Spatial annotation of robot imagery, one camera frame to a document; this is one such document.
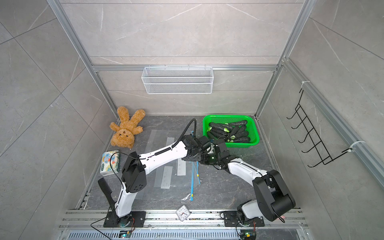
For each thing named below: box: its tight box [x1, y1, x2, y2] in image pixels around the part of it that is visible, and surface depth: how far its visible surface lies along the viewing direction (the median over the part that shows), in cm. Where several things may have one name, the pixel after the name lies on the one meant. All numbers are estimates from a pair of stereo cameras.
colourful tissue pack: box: [100, 149, 120, 177], surface depth 90 cm
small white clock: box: [175, 205, 191, 222], surface depth 76 cm
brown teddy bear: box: [110, 106, 146, 149], surface depth 105 cm
